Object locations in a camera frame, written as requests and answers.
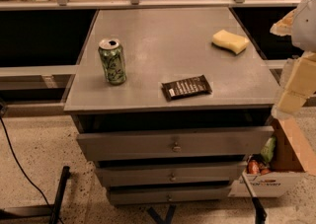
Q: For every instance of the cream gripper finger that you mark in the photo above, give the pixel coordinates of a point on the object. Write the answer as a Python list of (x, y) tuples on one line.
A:
[(283, 27), (297, 85)]

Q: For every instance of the yellow sponge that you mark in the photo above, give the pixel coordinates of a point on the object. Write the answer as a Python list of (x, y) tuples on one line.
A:
[(230, 41)]

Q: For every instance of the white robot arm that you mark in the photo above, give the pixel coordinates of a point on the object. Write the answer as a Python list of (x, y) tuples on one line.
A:
[(303, 34)]

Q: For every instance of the cardboard box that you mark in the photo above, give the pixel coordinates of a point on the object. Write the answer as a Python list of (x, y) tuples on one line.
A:
[(293, 159)]

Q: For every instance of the green snack bag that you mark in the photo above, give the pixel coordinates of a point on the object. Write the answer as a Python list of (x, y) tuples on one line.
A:
[(267, 151)]

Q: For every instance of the black snack bar wrapper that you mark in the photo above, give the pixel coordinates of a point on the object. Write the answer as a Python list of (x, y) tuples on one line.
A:
[(185, 88)]

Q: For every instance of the red snack packet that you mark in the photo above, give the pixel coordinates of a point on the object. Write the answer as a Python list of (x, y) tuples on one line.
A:
[(253, 167)]

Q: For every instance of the middle grey drawer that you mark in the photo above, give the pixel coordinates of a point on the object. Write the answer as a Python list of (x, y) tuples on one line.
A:
[(170, 174)]

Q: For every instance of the grey drawer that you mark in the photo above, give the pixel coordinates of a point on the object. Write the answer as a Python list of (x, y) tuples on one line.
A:
[(170, 174), (132, 145), (166, 194)]

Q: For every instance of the grey drawer cabinet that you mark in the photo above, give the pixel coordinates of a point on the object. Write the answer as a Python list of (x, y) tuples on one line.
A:
[(161, 46)]

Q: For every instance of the top grey drawer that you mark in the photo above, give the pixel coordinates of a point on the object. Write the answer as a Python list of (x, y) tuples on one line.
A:
[(132, 145)]

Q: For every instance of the black stand leg right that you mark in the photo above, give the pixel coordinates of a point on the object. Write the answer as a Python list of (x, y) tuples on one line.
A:
[(260, 212)]

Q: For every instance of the bottom grey drawer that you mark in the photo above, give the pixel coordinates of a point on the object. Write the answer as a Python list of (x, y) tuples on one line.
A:
[(166, 194)]

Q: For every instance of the green soda can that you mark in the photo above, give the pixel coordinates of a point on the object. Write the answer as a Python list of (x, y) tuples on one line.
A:
[(112, 58)]

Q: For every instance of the black metal stand leg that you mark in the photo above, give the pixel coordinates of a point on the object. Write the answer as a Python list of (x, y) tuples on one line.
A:
[(50, 210)]

